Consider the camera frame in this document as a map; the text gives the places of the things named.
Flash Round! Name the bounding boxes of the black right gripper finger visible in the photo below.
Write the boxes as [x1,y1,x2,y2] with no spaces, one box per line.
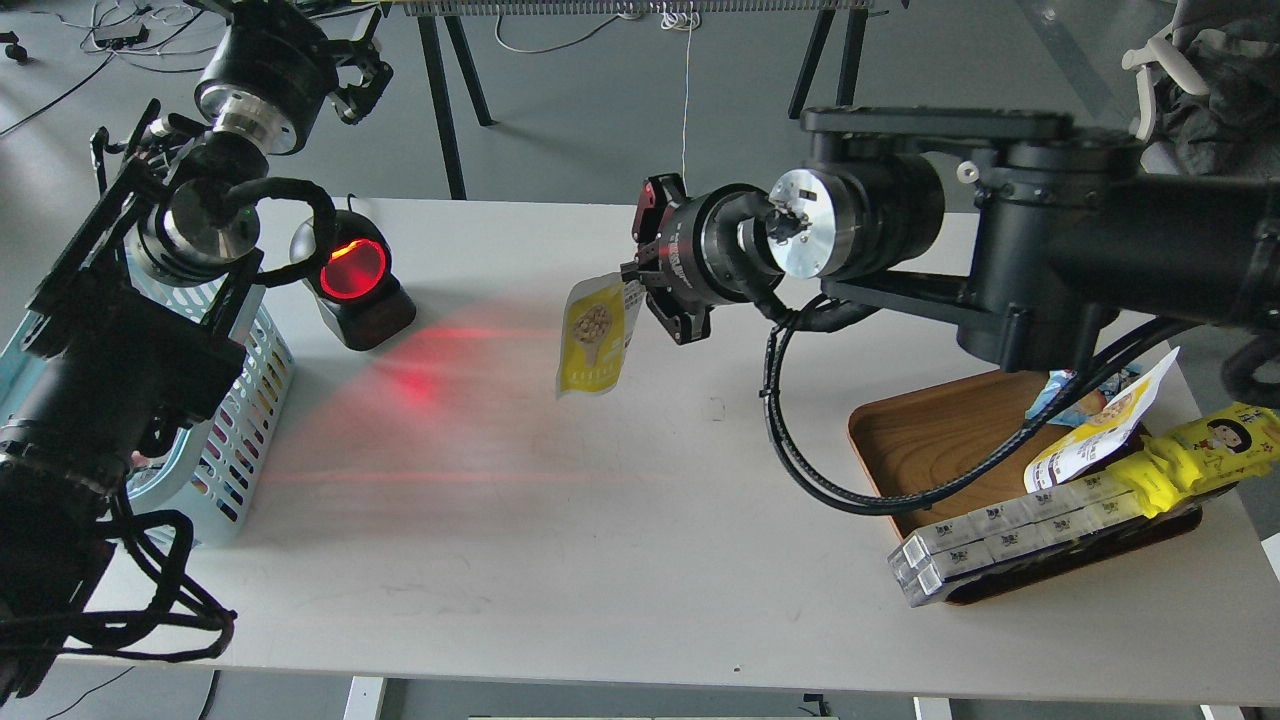
[632,174,689,273]
[620,263,710,346]

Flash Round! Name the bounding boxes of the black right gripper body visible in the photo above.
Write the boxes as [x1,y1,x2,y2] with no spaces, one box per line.
[657,184,781,306]

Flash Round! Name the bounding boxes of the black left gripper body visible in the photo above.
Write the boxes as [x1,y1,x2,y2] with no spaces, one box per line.
[195,22,337,155]

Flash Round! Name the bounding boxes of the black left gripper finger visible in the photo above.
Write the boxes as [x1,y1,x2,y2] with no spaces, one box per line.
[320,10,383,81]
[328,60,394,126]

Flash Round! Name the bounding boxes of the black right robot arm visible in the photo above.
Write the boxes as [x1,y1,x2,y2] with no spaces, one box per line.
[621,106,1279,516]

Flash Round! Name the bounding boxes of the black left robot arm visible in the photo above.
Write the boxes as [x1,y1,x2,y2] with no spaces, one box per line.
[3,1,396,700]

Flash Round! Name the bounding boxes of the clear boxed snack row lower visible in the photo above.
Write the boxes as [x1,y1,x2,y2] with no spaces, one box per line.
[887,491,1147,607]

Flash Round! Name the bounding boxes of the clear boxed snack row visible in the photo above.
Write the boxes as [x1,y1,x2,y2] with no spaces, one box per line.
[887,491,1147,607]
[887,471,1144,592]

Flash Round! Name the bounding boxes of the blue snack bag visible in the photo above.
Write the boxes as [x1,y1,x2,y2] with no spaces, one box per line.
[1024,366,1140,423]

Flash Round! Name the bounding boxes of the light blue plastic basket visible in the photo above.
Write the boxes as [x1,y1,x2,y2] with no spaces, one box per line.
[1,260,294,546]

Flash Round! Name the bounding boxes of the clear boxed snack row upper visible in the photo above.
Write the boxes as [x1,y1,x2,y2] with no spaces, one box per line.
[887,471,1144,592]

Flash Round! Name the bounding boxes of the yellow cartoon snack bag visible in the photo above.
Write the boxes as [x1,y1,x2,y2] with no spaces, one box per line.
[1105,404,1279,518]

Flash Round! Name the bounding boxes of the black trestle table legs left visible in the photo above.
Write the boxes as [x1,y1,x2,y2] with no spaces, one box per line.
[413,14,495,201]

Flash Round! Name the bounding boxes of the black trestle table legs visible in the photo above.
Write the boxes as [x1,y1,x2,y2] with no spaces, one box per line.
[786,8,869,120]
[413,14,495,201]

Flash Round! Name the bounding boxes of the black barcode scanner red light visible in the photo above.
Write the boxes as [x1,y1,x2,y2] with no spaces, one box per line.
[303,209,417,351]

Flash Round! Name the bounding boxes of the brown wooden tray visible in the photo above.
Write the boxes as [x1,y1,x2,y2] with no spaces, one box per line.
[847,372,1203,606]

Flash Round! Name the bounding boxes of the black trestle table legs right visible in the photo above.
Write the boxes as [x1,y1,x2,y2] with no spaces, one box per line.
[786,8,869,120]

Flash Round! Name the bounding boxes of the white office chair with clothes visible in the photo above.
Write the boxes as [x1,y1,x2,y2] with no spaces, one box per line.
[1121,1,1279,181]

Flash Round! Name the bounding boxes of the white hanging cable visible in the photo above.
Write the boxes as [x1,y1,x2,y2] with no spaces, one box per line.
[658,8,701,181]

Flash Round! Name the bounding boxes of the black floor cables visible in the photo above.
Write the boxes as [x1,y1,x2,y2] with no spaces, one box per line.
[0,0,211,141]

